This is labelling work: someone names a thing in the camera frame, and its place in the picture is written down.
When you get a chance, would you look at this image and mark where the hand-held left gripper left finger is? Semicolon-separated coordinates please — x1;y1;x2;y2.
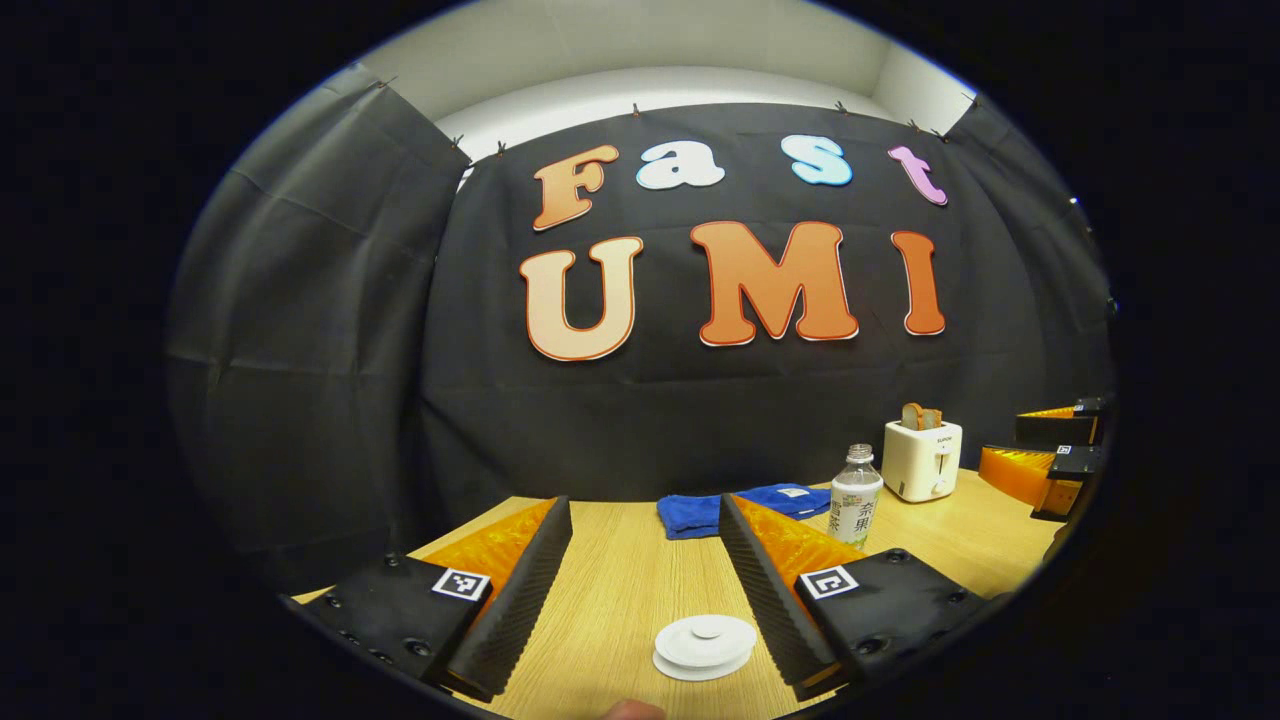
280;495;574;703

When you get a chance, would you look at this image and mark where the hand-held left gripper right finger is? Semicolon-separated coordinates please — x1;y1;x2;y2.
718;492;986;701

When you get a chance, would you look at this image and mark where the clear water bottle green label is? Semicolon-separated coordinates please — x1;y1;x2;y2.
829;444;885;552

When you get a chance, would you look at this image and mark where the white toaster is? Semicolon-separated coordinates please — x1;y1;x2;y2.
882;420;964;503

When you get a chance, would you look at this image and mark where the white saucer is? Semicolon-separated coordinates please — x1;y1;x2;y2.
655;655;751;683

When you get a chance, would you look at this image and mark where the blue folded towel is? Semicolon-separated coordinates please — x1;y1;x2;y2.
657;484;833;541

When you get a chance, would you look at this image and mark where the black backdrop cloth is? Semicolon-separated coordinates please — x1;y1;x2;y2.
165;62;1116;591

